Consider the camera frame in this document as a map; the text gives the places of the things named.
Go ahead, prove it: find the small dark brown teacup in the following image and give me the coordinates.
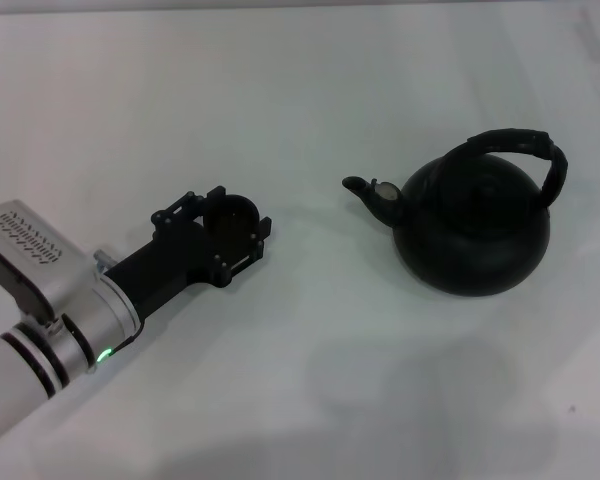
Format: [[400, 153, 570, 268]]
[[202, 193, 261, 251]]

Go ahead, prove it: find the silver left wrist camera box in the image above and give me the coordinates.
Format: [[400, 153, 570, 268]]
[[0, 199, 100, 321]]

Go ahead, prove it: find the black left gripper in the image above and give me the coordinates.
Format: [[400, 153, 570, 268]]
[[103, 185, 274, 322]]

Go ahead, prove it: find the black round teapot with handle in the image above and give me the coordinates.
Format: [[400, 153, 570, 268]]
[[340, 128, 570, 298]]

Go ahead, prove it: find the grey gripper cable with plug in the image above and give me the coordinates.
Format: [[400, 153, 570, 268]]
[[93, 248, 119, 275]]

